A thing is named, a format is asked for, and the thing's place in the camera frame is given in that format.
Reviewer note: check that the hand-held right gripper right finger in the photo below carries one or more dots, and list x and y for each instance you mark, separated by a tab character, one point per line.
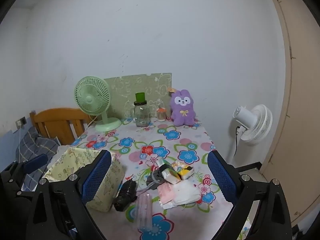
221	177

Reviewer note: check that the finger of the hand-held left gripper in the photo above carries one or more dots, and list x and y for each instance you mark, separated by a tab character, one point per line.
36	161

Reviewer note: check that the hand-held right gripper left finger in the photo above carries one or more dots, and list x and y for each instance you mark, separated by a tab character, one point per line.
97	177

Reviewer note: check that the yellow fabric storage box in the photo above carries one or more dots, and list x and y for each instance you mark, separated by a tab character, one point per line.
65	162

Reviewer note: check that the black cloth bundle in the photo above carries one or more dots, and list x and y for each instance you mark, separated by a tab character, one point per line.
126	195

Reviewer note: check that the yellow cartoon tissue pack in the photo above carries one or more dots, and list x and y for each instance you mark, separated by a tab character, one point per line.
183	171

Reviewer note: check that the white face mask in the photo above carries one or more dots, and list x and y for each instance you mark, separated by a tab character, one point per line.
186	193

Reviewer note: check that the white green tissue pack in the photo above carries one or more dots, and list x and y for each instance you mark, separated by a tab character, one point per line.
168	175

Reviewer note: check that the pink packet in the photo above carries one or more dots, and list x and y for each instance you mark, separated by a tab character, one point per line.
166	192

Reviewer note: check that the clear plastic bottle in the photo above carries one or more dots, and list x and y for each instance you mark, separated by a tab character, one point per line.
144	212

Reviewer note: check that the grey plaid pillow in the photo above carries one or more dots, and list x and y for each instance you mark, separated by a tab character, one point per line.
35	145

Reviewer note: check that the white bed sheet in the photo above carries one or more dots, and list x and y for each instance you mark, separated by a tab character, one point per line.
63	148

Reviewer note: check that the wooden bed headboard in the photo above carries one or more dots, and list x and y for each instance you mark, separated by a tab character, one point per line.
57	122

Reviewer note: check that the floral tablecloth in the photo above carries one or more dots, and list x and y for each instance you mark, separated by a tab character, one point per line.
175	140

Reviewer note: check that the white standing fan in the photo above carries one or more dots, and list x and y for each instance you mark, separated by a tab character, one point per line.
252	125

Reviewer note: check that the purple plush bunny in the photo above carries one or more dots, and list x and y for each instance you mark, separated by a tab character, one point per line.
182	112

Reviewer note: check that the glass mug jar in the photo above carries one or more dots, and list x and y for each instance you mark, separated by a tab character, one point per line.
141	115

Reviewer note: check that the green desk fan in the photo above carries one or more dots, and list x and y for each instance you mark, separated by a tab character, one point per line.
92	97

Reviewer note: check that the small jar with orange lid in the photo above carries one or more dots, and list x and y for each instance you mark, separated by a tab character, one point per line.
161	115

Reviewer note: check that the green plastic cup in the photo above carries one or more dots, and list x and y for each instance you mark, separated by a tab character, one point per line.
140	97

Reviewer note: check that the green printed board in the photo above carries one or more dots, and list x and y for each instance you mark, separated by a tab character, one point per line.
140	85

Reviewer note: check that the beige door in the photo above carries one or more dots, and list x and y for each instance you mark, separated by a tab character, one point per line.
302	105

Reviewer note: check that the black metal frame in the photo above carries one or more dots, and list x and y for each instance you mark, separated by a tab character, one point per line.
250	167

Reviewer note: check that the wall socket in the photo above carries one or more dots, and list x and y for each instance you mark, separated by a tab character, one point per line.
21	121

